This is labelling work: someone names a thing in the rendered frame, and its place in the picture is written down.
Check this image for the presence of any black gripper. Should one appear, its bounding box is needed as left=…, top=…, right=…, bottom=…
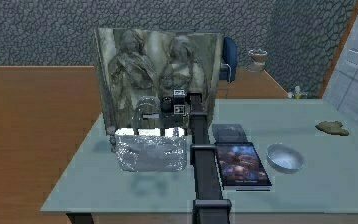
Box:
left=132, top=95, right=189, bottom=136

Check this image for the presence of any beige figure-printed tote bag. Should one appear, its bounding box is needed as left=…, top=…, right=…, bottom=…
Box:
left=94, top=27, right=225, bottom=138

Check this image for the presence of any dark grey flat book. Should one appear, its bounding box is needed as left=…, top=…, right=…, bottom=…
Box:
left=211, top=123, right=250, bottom=145

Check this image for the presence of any blue office chair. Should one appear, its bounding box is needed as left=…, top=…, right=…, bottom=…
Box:
left=219, top=36, right=239, bottom=84

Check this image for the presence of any book with dark picture cover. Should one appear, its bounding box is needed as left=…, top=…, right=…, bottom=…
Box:
left=214, top=142, right=273, bottom=192

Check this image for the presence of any brown and white jar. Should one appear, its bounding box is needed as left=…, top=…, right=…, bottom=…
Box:
left=246, top=47, right=269, bottom=73

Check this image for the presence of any silver metal bowl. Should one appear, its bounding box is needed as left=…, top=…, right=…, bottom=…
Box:
left=265, top=142, right=307, bottom=175

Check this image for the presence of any small yellow white figure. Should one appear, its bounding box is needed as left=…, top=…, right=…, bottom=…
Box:
left=287, top=85, right=309, bottom=100

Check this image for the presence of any pale glass-topped table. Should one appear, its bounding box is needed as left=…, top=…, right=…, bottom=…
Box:
left=39, top=97, right=358, bottom=224

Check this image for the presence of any brown lumpy food piece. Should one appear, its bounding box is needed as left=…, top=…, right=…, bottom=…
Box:
left=314, top=120, right=351, bottom=137

